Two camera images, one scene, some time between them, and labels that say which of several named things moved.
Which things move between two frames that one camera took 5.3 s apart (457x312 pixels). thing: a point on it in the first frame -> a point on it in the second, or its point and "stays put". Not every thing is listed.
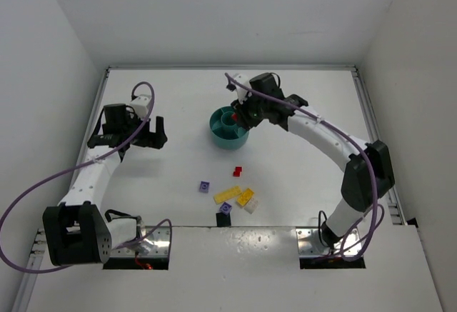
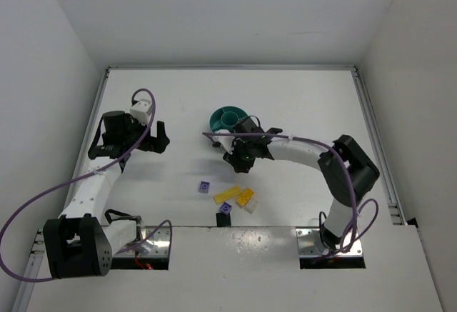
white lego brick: [251, 205] stays put
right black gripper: [241, 115] -> [238, 160]
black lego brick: [223, 220] stays put
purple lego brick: [225, 208] stays put
